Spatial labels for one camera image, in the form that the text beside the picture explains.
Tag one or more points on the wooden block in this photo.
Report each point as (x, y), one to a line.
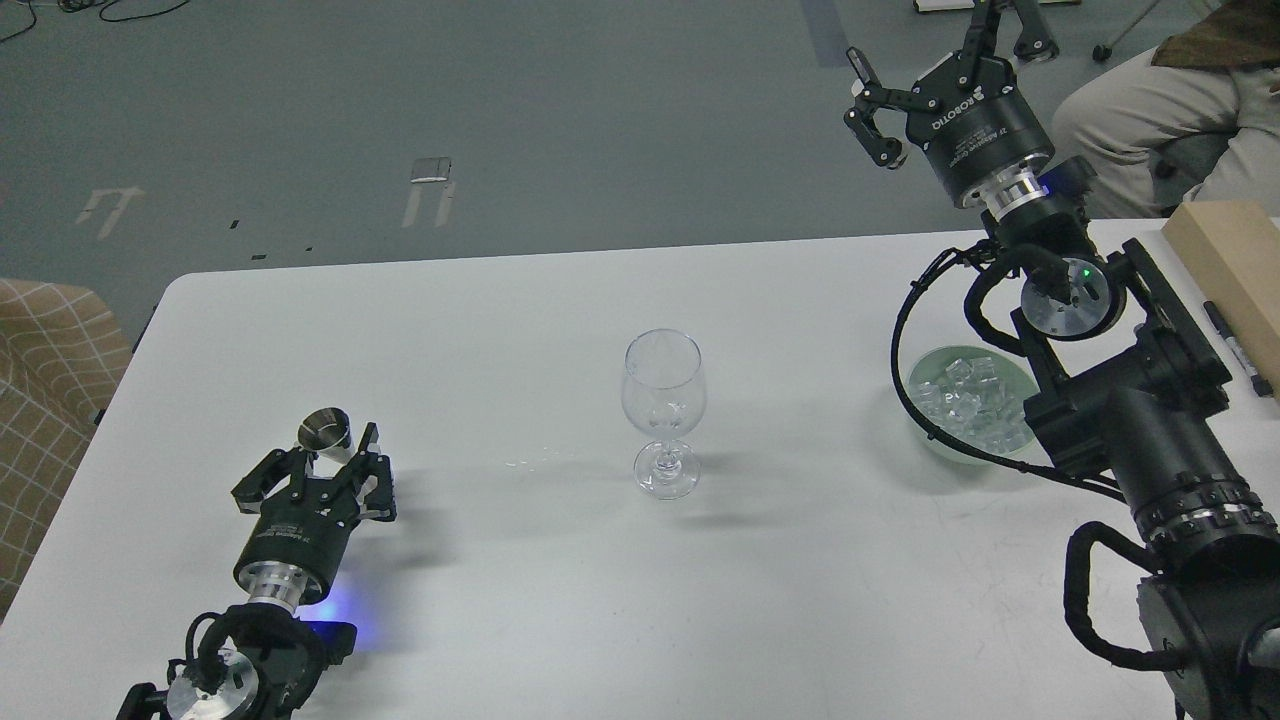
(1231, 250)

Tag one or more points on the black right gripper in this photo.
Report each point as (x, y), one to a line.
(980, 125)

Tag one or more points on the grey floor plate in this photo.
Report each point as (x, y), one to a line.
(436, 169)

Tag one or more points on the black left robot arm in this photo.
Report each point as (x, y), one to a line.
(259, 659)

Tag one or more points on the seated person beige trousers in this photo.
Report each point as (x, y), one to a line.
(1218, 76)

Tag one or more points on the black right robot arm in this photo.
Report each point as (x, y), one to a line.
(1126, 379)

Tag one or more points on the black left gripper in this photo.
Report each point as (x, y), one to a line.
(294, 551)

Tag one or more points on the clear wine glass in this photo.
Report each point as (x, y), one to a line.
(664, 395)

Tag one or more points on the green bowl of ice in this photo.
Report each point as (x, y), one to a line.
(975, 395)

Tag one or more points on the steel cocktail jigger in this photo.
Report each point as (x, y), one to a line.
(327, 433)

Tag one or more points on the black marker pen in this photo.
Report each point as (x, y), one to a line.
(1260, 385)

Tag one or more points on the beige checked cloth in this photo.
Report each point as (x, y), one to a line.
(62, 357)

